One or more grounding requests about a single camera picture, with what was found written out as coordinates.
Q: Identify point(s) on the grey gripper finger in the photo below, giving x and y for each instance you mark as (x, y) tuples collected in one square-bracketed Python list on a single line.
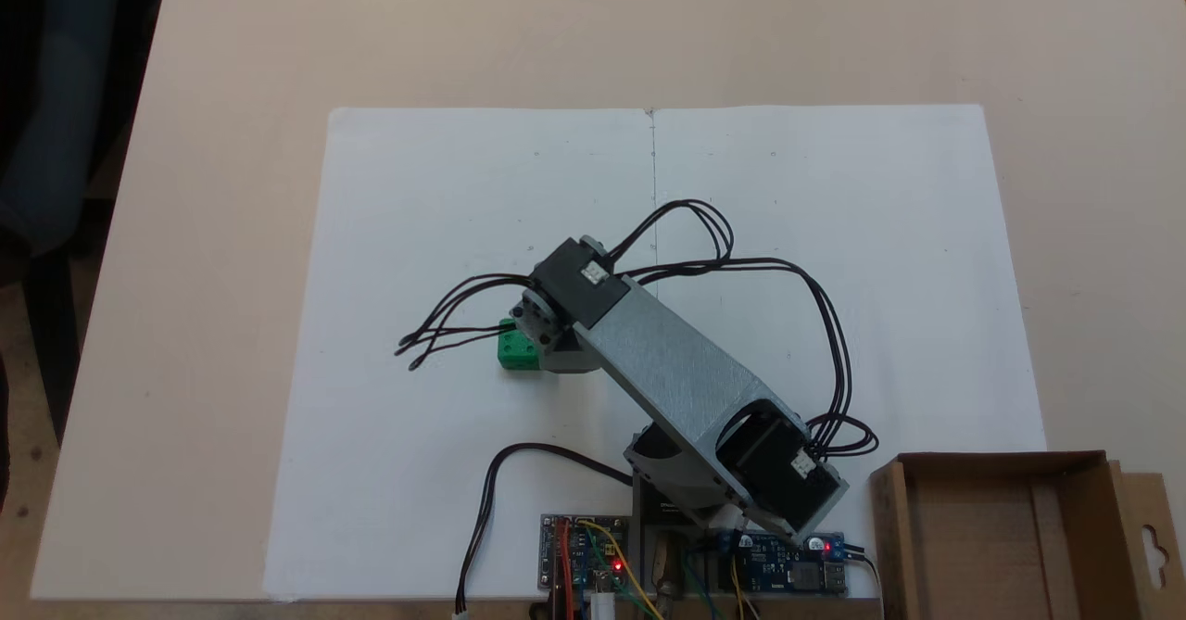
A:
[(574, 360)]

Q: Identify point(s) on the green dice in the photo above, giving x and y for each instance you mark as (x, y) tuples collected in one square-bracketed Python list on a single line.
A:
[(514, 353)]

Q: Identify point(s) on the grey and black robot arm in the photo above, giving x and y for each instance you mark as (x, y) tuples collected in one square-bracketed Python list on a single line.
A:
[(667, 370)]

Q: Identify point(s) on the white paper sheet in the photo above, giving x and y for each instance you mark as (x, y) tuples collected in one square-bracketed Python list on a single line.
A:
[(417, 231), (880, 231)]

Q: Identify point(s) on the green circuit board, red LED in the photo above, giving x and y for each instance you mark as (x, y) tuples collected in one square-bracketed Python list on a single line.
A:
[(579, 555)]

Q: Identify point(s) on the white usb plug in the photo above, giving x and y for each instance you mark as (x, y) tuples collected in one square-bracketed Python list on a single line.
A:
[(603, 607)]

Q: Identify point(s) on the blue circuit board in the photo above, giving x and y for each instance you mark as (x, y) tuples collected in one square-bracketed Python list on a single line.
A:
[(788, 569)]

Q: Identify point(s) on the open brown cardboard box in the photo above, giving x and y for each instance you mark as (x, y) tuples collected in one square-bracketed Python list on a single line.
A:
[(1001, 546)]

